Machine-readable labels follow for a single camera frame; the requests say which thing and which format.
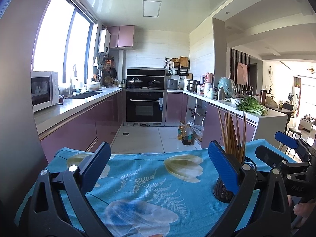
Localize green leafy vegetables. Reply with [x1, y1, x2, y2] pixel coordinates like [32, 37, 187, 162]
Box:
[236, 96, 268, 116]

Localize bunch of wooden chopsticks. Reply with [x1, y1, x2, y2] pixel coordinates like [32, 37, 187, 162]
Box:
[217, 107, 247, 165]

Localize kitchen sink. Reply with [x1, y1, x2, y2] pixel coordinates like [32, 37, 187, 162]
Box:
[65, 92, 103, 100]

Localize steel stockpot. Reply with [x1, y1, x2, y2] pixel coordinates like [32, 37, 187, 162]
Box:
[187, 79, 200, 92]

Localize black round stool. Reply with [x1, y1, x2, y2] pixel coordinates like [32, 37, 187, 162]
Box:
[288, 128, 302, 141]

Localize clear plastic bag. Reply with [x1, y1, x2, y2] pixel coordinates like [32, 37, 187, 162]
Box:
[190, 123, 205, 142]

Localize white cooking pot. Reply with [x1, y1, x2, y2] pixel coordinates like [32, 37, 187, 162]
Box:
[86, 81, 101, 91]

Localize black mesh utensil holder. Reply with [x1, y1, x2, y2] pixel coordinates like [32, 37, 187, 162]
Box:
[213, 156, 257, 204]

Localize blue floral tablecloth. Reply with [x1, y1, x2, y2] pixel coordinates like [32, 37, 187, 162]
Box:
[15, 139, 298, 237]

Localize ceiling light panel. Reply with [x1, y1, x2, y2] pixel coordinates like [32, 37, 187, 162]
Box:
[142, 0, 162, 18]

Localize person's right hand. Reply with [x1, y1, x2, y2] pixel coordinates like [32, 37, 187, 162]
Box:
[288, 195, 316, 230]

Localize metal kitchen faucet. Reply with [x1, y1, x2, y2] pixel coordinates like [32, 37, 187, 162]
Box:
[70, 64, 77, 95]

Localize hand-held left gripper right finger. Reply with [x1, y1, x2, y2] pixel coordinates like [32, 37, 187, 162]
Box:
[208, 140, 292, 237]

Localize pink base cabinet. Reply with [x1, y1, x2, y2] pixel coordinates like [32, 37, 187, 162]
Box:
[39, 91, 123, 163]
[166, 92, 257, 149]

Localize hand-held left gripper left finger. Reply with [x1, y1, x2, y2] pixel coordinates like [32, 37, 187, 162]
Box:
[28, 141, 112, 237]

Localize black wall rack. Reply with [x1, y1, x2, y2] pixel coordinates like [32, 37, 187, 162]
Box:
[165, 57, 191, 77]

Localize white microwave oven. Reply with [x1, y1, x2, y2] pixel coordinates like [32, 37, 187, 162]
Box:
[31, 71, 60, 113]

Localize pink wall cabinet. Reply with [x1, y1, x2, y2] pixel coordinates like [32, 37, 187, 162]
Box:
[108, 25, 135, 49]

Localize kitchen window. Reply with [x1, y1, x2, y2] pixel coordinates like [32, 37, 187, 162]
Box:
[32, 0, 98, 84]

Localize pink wall painting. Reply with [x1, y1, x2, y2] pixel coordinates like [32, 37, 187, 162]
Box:
[237, 62, 248, 86]

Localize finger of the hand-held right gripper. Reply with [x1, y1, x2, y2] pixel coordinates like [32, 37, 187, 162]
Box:
[275, 131, 314, 163]
[255, 144, 289, 172]

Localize white water heater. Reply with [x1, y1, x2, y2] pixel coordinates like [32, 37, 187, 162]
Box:
[98, 29, 111, 54]

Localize cooking oil bottles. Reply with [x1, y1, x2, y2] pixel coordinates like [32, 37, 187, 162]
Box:
[182, 123, 193, 146]

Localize black integrated stove oven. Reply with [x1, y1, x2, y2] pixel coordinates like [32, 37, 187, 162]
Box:
[123, 68, 168, 127]

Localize grey refrigerator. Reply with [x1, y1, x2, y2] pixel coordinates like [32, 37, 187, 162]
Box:
[0, 0, 62, 203]

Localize mint green appliance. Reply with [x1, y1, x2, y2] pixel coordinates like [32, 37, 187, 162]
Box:
[218, 77, 238, 98]

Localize yellow oil bottle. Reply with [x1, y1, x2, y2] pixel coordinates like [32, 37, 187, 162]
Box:
[178, 121, 187, 140]

